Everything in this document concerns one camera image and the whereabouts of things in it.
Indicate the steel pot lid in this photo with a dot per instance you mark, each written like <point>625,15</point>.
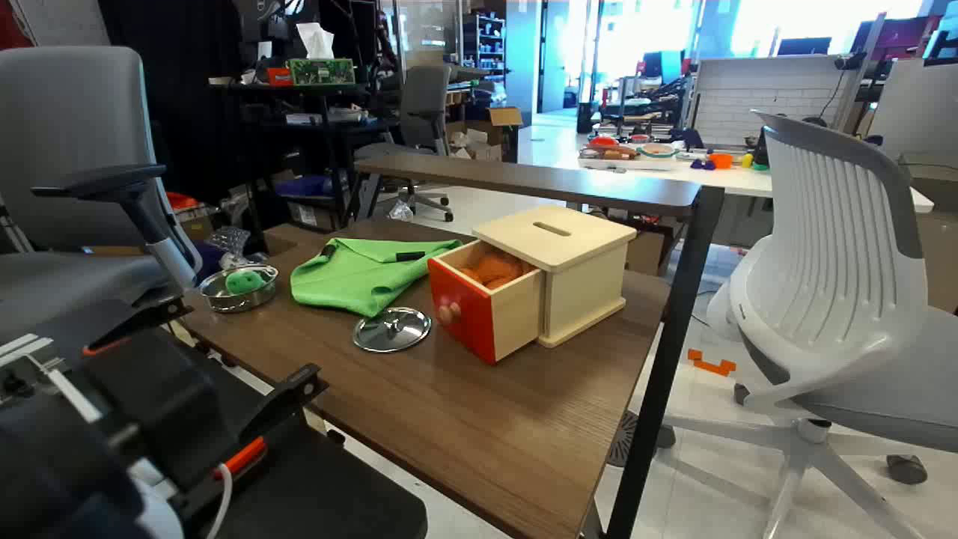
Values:
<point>390,329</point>

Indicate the green plush toy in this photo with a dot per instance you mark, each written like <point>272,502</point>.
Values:
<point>247,279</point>

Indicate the red front wooden drawer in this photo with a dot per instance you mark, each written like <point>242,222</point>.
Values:
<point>464,309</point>

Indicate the long brown table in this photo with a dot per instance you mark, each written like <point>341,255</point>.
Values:
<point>519,178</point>

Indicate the wooden coin box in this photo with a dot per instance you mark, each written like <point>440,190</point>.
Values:
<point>587,279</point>

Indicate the green cloth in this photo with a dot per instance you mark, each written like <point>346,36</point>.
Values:
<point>361,274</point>

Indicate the gray swivel chair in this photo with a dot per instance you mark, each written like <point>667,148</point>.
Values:
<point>422,100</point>

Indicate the black table leg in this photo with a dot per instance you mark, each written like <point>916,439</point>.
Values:
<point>667,349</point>

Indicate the black shelf rack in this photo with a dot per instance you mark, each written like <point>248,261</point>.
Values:
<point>301,130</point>

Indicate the green box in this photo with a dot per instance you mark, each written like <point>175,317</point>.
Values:
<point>320,69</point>

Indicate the white table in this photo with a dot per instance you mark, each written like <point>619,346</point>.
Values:
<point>744,180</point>

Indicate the white panel board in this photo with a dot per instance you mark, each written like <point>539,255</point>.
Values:
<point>759,100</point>

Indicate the white office chair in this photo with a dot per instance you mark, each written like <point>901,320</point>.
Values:
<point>828,271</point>

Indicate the gray office chair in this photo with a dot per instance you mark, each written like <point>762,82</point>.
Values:
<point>70,130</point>

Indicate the orange plastic bracket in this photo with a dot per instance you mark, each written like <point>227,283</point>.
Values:
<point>709,364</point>

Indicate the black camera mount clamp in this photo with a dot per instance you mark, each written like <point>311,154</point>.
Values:
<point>151,421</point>

